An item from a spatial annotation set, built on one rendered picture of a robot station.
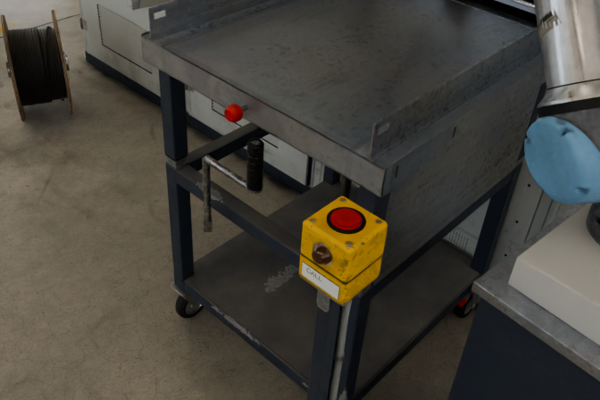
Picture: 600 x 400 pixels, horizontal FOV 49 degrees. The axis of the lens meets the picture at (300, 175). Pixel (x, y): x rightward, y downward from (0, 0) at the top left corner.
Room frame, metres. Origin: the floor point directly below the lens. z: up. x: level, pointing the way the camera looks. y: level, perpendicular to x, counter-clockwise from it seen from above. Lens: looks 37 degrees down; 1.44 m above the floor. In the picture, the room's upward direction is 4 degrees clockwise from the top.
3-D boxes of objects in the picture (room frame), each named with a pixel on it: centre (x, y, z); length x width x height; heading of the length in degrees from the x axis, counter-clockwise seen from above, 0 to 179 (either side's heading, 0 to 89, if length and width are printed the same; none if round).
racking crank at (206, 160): (1.03, 0.14, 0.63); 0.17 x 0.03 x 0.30; 49
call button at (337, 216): (0.64, -0.06, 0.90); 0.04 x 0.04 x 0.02
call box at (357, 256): (0.64, -0.06, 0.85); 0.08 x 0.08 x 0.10; 50
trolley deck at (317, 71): (1.29, -0.11, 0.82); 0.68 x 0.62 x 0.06; 140
